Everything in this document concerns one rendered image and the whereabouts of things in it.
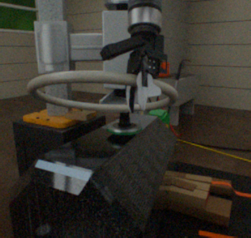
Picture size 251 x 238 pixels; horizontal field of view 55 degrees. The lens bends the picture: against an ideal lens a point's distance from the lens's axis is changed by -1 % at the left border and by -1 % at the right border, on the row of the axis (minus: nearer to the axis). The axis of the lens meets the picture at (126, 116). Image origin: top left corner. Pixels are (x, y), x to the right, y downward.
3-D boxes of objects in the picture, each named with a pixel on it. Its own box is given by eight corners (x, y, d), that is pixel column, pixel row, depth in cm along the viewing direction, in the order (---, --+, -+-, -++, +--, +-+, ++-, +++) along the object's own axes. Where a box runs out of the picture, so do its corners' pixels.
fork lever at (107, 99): (114, 91, 172) (114, 84, 171) (141, 91, 170) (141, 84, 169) (91, 112, 105) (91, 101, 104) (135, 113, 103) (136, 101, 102)
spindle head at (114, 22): (112, 85, 173) (112, 19, 162) (144, 85, 171) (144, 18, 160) (103, 93, 139) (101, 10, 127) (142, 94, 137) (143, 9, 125)
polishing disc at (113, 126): (140, 133, 142) (141, 131, 142) (104, 132, 144) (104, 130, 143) (141, 122, 163) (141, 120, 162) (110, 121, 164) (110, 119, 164)
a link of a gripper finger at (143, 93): (166, 108, 57) (161, 73, 60) (144, 105, 55) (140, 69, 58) (159, 112, 60) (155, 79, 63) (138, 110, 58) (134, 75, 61)
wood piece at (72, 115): (65, 118, 203) (65, 112, 202) (72, 115, 212) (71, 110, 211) (86, 121, 197) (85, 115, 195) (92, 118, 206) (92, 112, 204)
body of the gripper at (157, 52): (168, 76, 61) (168, 31, 62) (137, 70, 57) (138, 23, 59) (151, 83, 68) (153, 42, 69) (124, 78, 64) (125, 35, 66)
